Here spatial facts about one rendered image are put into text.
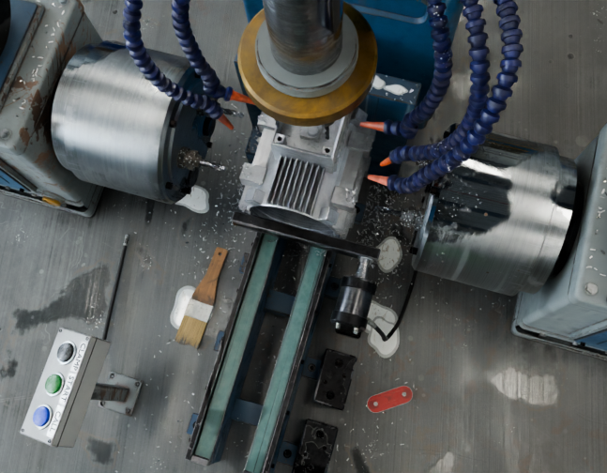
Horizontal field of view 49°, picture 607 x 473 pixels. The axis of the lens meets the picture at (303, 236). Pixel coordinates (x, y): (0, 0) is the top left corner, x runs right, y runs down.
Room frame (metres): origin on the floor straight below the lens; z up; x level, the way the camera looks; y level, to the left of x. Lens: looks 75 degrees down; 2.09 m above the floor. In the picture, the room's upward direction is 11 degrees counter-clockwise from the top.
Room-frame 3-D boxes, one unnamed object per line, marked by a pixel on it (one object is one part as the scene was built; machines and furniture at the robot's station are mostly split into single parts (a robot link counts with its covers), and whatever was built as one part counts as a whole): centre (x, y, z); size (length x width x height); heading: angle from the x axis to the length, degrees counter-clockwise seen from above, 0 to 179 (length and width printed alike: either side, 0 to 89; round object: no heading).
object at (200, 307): (0.27, 0.21, 0.80); 0.21 x 0.05 x 0.01; 151
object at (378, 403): (0.01, -0.10, 0.81); 0.09 x 0.03 x 0.02; 98
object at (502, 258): (0.26, -0.33, 1.04); 0.41 x 0.25 x 0.25; 64
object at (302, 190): (0.41, -0.03, 1.02); 0.20 x 0.19 x 0.19; 154
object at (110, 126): (0.57, 0.29, 1.04); 0.37 x 0.25 x 0.25; 64
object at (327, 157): (0.45, -0.05, 1.11); 0.12 x 0.11 x 0.07; 154
